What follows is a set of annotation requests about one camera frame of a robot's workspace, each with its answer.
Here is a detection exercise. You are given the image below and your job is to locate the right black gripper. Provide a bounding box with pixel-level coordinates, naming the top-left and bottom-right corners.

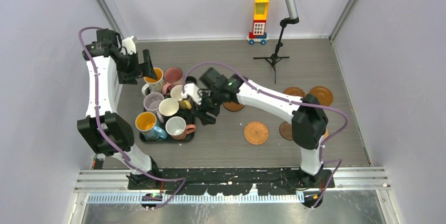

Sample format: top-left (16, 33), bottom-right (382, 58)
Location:
top-left (192, 88), bottom-right (224, 125)

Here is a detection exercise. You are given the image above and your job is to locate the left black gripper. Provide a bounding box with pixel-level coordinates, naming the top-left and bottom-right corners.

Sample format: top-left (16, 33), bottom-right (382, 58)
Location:
top-left (117, 49), bottom-right (158, 85)

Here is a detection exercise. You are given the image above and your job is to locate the black plastic tray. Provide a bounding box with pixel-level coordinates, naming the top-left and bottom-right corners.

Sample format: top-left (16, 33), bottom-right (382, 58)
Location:
top-left (135, 84), bottom-right (196, 143)

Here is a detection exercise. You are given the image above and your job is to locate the brown wooden coaster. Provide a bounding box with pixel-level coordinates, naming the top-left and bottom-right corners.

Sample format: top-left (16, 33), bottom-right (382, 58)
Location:
top-left (223, 102), bottom-right (245, 112)
top-left (309, 86), bottom-right (334, 106)
top-left (283, 87), bottom-right (306, 97)

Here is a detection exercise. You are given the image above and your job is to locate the white mug terracotta handle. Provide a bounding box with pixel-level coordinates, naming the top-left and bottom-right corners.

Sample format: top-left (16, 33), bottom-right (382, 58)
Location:
top-left (165, 116), bottom-right (196, 140)

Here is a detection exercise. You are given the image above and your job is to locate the white mug yellow handle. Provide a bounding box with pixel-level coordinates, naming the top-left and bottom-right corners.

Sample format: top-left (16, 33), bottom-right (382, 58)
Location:
top-left (170, 85), bottom-right (192, 109)

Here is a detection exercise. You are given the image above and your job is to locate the blue mug orange inside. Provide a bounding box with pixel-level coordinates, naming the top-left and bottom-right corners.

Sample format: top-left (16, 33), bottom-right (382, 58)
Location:
top-left (135, 111), bottom-right (168, 141)

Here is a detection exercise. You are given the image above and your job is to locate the woven rattan coaster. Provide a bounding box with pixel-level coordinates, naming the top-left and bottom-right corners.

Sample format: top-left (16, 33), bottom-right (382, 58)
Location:
top-left (244, 121), bottom-right (269, 145)
top-left (323, 129), bottom-right (329, 139)

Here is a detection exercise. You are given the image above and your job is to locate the black tripod microphone stand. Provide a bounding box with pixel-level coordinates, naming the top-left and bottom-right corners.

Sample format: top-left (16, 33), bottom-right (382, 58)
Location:
top-left (253, 17), bottom-right (299, 84)

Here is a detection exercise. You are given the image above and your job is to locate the cream white mug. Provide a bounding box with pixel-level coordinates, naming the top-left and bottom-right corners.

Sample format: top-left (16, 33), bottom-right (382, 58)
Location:
top-left (158, 98), bottom-right (179, 117)

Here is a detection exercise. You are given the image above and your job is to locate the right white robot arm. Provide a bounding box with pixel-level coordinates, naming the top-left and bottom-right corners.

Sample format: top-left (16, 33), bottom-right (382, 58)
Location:
top-left (181, 67), bottom-right (328, 188)

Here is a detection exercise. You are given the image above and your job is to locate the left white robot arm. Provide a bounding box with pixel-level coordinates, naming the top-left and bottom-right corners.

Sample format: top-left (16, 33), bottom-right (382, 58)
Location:
top-left (77, 27), bottom-right (161, 189)

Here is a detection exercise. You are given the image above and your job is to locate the dark walnut coaster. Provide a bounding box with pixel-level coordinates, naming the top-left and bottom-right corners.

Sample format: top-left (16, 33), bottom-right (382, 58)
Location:
top-left (279, 122), bottom-right (293, 141)

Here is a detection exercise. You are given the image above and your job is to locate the white floral mug orange inside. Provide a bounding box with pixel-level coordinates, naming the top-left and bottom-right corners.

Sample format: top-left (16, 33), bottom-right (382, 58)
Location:
top-left (141, 67), bottom-right (166, 96)

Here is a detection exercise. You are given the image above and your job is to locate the pink mug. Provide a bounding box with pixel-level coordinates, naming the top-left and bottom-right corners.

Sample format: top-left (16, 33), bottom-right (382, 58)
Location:
top-left (162, 67), bottom-right (184, 95)

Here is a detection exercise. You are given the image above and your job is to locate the lilac mug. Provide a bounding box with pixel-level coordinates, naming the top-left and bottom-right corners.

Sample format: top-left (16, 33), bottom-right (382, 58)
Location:
top-left (143, 93), bottom-right (165, 124)

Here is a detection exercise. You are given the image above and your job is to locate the toy block tower on wheels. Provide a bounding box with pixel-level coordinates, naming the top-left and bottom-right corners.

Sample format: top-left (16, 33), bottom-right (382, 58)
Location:
top-left (247, 0), bottom-right (269, 45)

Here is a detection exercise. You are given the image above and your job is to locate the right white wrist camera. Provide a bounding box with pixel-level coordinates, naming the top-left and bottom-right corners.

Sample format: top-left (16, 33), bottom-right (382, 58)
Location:
top-left (181, 83), bottom-right (202, 106)

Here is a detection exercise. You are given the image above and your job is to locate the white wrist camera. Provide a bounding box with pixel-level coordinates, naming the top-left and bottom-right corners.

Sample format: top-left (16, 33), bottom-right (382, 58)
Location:
top-left (181, 83), bottom-right (202, 106)
top-left (122, 36), bottom-right (138, 55)

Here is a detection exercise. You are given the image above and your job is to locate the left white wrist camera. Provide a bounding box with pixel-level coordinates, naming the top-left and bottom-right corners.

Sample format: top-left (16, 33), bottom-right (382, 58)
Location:
top-left (122, 36), bottom-right (138, 55)

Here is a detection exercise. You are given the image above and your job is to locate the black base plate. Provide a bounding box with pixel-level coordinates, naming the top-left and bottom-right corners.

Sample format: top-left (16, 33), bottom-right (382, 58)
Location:
top-left (126, 167), bottom-right (335, 196)

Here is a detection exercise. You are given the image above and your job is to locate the aluminium front rail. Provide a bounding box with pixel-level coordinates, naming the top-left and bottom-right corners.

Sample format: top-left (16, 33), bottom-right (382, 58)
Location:
top-left (74, 167), bottom-right (391, 204)

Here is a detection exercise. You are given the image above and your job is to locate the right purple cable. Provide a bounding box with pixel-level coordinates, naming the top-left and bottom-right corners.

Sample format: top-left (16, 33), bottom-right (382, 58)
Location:
top-left (181, 62), bottom-right (350, 210)

